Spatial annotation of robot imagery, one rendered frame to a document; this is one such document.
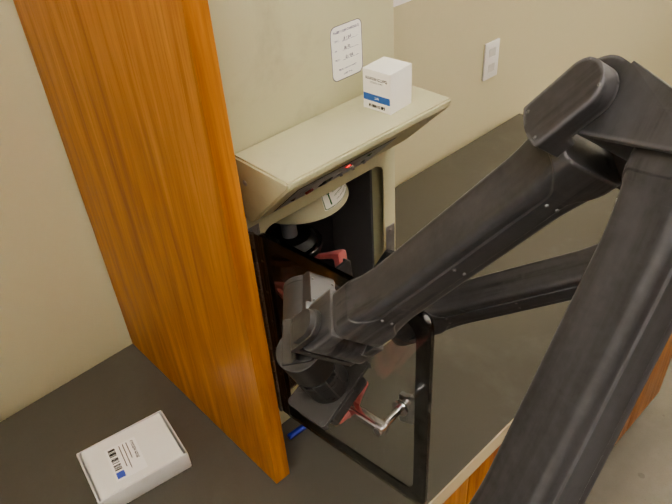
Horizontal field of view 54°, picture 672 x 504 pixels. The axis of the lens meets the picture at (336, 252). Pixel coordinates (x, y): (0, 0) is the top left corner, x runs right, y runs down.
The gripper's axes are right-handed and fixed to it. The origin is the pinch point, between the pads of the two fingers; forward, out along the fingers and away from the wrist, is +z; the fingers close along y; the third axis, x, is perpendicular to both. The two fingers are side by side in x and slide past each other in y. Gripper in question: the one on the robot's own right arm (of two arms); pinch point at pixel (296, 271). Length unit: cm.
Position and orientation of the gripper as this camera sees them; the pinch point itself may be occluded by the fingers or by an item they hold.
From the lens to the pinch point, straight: 120.2
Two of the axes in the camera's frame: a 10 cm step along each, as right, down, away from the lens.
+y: -6.8, 4.9, -5.4
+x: 1.3, 8.1, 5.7
